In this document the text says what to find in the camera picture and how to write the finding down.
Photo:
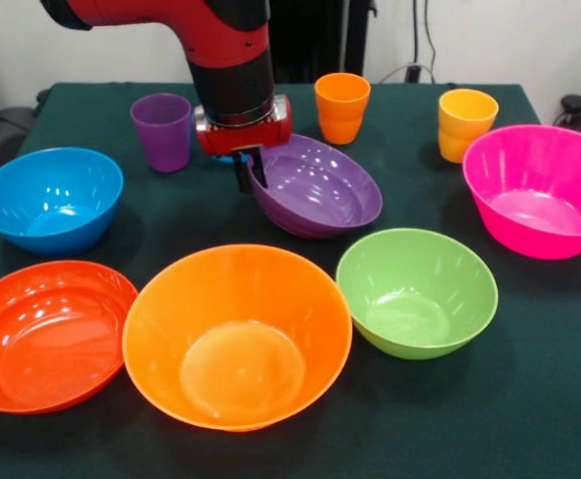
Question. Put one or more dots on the orange cup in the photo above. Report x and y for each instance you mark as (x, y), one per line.
(343, 110)

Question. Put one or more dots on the yellow cup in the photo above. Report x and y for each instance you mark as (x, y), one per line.
(465, 125)

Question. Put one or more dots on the green bowl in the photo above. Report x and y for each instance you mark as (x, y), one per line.
(415, 294)

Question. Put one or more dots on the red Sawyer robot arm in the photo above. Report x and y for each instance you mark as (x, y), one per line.
(220, 45)

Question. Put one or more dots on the dark green table cloth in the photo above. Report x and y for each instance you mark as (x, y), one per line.
(290, 449)

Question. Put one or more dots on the red bowl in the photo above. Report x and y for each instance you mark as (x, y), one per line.
(46, 339)

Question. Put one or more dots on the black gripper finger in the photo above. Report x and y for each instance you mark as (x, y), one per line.
(259, 172)
(242, 174)

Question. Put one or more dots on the pink bowl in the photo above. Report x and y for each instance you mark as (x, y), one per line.
(535, 199)

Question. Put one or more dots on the purple bowl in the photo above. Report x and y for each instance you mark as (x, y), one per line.
(320, 194)

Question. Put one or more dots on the purple cup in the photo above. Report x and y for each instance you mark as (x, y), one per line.
(163, 135)

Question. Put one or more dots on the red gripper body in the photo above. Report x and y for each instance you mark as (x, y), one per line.
(245, 137)

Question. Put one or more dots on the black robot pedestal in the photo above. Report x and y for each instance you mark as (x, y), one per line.
(320, 40)

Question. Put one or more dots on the large blue bowl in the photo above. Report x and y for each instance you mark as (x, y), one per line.
(46, 199)

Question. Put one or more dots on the large orange bowl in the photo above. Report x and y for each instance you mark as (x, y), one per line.
(235, 349)

